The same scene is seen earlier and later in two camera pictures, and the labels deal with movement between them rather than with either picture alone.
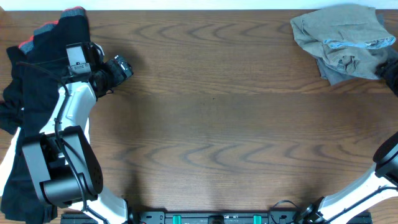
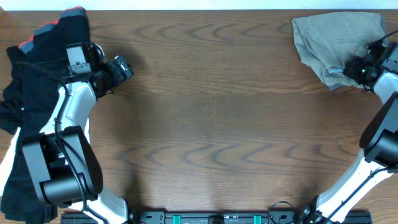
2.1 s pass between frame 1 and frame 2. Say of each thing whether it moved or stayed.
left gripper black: stayed
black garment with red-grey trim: stayed
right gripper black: moved
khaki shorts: moved
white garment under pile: stayed
